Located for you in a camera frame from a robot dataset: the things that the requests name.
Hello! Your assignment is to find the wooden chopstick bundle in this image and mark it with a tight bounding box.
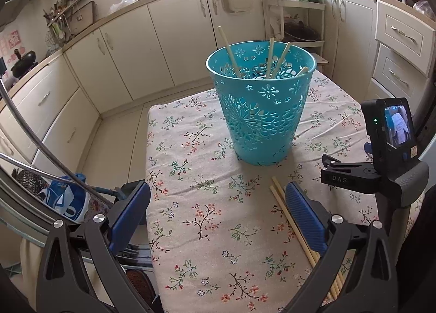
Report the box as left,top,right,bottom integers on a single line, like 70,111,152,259
270,177,344,300

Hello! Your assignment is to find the wooden chopstick apart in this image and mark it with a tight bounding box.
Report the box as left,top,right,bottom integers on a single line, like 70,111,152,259
296,66,309,77

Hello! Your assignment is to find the white tiered kitchen cart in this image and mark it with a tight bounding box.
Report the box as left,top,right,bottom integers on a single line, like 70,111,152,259
263,0,325,58

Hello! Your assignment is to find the small white step stool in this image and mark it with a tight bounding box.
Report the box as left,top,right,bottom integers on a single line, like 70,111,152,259
312,53,329,72

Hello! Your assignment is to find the floral tablecloth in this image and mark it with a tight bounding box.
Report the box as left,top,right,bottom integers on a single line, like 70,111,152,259
146,72,378,312

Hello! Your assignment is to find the teal perforated plastic basket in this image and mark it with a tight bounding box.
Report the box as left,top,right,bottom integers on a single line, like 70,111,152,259
205,40,317,166

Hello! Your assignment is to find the black pan in cart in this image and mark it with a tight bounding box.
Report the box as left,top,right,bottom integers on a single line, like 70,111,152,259
282,21,320,42

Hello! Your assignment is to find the black wok on stove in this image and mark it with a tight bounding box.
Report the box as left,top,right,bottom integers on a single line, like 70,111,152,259
11,49,37,79

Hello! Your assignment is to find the wall utensil rack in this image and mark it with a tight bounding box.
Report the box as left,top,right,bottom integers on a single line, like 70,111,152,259
43,0,96,44

